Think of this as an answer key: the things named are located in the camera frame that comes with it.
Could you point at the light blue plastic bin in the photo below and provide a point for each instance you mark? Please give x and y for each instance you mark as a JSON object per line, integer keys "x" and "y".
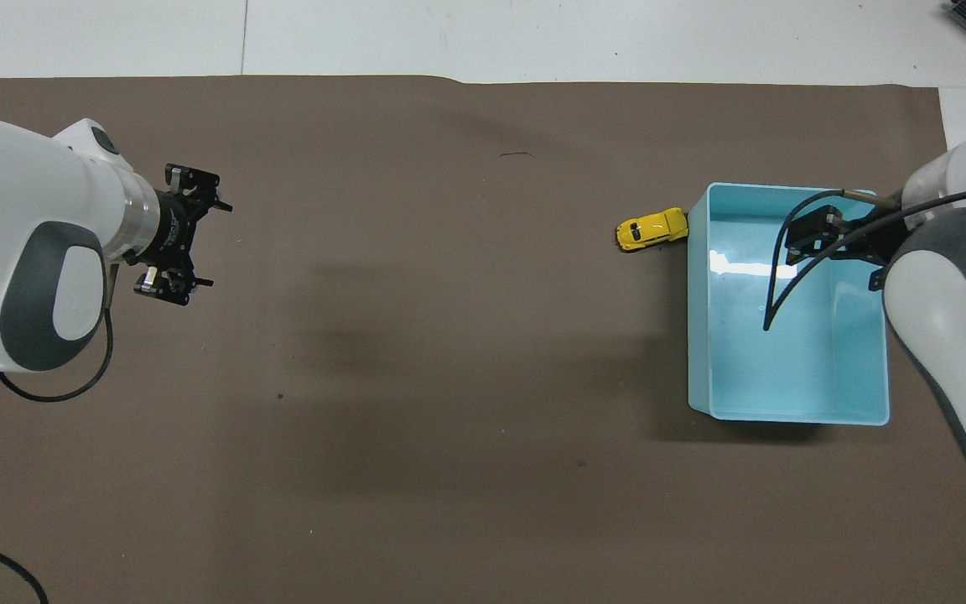
{"x": 818, "y": 361}

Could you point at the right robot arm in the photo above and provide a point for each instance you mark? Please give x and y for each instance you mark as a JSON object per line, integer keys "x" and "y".
{"x": 944, "y": 319}

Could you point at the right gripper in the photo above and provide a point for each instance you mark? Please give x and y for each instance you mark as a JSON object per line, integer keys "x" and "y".
{"x": 889, "y": 242}

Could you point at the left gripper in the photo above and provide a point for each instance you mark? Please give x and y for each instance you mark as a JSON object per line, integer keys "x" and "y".
{"x": 173, "y": 228}

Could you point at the yellow toy beetle car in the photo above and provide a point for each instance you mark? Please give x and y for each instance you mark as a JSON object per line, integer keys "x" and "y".
{"x": 651, "y": 228}

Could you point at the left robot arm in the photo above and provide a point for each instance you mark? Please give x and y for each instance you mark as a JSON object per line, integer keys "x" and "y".
{"x": 22, "y": 193}

